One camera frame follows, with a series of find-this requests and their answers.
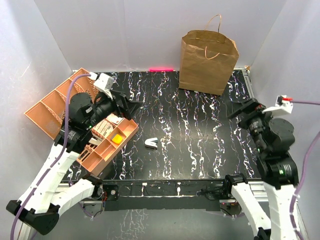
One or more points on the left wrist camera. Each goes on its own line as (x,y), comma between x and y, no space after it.
(103,83)

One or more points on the brown paper bag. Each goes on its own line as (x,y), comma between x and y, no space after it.
(207,61)

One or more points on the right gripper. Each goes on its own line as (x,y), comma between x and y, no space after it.
(248,106)

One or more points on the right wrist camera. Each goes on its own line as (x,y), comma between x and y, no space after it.
(283,106)

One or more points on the pink tape strip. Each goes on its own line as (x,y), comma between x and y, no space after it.
(161,69)

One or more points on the card packs in organizer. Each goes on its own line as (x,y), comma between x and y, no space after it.
(106,126)

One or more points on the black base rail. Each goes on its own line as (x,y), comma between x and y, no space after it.
(201,194)

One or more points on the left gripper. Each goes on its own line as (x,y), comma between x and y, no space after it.
(129,107)

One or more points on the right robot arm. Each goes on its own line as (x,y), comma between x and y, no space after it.
(273,137)

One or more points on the orange desk organizer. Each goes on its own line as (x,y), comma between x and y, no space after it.
(48,114)

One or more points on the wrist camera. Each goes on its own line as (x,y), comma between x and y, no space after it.
(283,106)
(103,83)

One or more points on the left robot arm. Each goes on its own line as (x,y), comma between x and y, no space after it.
(40,207)

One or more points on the yellow sticky note pad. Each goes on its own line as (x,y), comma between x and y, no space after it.
(117,139)

